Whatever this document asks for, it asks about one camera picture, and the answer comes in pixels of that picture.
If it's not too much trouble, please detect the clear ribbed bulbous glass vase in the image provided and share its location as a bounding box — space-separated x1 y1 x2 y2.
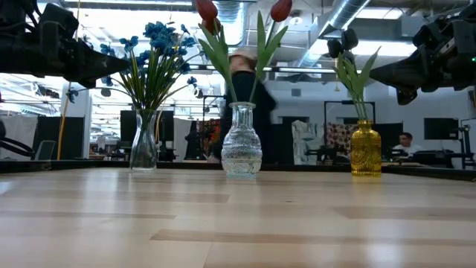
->
221 101 263 179

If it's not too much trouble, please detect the white and blue cloth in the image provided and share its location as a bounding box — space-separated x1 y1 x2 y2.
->
292 119 325 165

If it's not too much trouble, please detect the patterned cloth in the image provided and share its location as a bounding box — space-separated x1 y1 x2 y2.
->
196 118 223 150
325 122 358 153

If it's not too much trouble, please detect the black partition panel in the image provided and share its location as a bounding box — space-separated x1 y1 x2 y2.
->
274 122 295 165
31 116 86 161
371 122 405 161
119 109 175 144

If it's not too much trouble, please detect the white building column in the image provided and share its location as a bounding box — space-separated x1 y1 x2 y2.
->
61 72 93 161

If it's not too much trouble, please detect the silver ventilation duct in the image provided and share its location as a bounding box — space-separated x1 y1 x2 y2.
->
293 0 373 81
213 0 249 49

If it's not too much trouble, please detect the long yellow power cable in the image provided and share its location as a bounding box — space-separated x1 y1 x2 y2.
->
56 0 81 162

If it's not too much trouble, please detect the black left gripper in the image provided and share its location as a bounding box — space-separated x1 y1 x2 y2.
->
35 3 130 89

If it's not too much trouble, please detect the gray office chair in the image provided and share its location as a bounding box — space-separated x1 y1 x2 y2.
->
35 140 57 161

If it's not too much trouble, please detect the black monitor screen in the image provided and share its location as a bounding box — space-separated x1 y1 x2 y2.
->
424 117 460 141

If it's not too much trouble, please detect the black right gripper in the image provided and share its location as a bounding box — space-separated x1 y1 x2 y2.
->
370 13 462 106

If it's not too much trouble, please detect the tall slim clear glass vase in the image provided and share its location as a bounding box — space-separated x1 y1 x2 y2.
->
129 108 159 173

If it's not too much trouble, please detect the person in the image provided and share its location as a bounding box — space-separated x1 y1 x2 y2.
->
392 132 425 156
212 46 278 165

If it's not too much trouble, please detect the amber glass vase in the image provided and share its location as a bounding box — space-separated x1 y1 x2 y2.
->
350 119 382 178

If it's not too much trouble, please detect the green stem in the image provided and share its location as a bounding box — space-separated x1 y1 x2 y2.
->
327 39 369 122

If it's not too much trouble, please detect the white partition panel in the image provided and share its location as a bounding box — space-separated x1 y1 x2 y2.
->
0 115 39 162

